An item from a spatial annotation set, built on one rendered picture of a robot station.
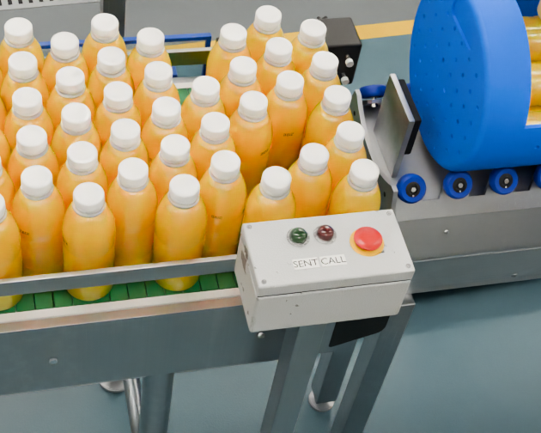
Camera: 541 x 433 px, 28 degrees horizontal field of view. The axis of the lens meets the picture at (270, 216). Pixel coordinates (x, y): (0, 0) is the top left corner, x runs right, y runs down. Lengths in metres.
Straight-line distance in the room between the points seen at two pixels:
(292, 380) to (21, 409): 1.01
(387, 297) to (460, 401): 1.22
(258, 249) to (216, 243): 0.19
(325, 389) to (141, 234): 1.03
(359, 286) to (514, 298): 1.48
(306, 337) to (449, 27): 0.49
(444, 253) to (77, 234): 0.61
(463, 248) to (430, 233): 0.07
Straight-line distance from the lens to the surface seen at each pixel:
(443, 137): 1.62
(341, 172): 1.50
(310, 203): 1.47
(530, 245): 1.78
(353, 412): 2.21
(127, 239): 1.45
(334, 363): 2.31
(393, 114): 1.63
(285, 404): 1.62
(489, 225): 1.71
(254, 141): 1.51
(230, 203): 1.43
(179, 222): 1.39
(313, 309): 1.35
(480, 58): 1.49
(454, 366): 2.62
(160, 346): 1.56
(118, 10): 1.83
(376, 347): 2.00
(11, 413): 2.44
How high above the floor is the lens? 2.14
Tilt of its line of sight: 50 degrees down
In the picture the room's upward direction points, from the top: 12 degrees clockwise
